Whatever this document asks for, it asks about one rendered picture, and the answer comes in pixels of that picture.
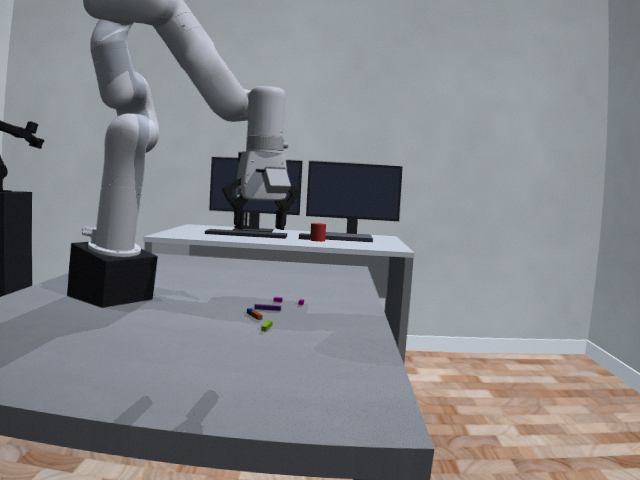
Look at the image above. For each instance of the purple rod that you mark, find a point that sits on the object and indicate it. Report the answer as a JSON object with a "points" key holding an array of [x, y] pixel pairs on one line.
{"points": [[267, 307]]}

